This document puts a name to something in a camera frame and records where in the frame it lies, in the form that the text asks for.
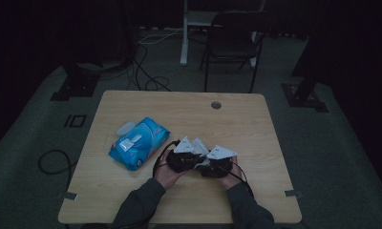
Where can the grey table grommet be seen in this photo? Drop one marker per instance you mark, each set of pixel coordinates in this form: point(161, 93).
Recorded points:
point(216, 105)

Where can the grey tape piece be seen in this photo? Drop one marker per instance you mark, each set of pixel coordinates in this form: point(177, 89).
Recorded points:
point(293, 193)
point(70, 196)

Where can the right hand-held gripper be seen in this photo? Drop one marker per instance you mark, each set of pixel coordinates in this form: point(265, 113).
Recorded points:
point(217, 167)

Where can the black stand base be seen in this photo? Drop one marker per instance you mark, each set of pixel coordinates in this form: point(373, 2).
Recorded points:
point(303, 97)
point(79, 84)

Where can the person's right hand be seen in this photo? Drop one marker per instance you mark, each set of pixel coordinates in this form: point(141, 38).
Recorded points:
point(234, 178)

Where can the black folding chair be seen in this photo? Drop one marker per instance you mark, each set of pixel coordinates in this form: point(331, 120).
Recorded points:
point(232, 41)

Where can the blue wet wipes pack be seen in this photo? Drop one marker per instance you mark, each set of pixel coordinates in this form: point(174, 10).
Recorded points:
point(144, 143)

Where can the person's left hand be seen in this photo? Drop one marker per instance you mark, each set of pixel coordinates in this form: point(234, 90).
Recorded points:
point(165, 176)

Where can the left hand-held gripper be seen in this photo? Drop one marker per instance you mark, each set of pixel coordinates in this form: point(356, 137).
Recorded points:
point(184, 160)

